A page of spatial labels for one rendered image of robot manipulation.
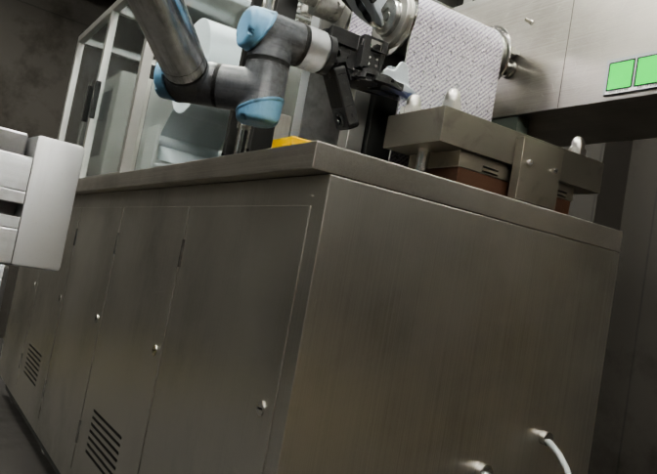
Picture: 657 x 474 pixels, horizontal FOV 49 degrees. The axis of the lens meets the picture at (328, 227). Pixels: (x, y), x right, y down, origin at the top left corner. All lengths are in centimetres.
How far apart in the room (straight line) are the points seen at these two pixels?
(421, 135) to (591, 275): 39
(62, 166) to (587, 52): 119
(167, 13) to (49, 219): 60
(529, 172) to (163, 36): 64
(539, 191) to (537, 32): 46
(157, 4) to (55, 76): 422
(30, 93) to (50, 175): 468
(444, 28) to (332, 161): 57
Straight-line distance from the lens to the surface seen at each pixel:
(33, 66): 523
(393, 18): 146
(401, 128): 128
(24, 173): 53
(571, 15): 161
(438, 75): 146
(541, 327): 127
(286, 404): 100
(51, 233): 53
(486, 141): 125
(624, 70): 146
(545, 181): 132
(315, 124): 173
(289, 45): 125
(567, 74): 156
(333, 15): 169
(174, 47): 114
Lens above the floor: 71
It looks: 5 degrees up
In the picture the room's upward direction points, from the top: 10 degrees clockwise
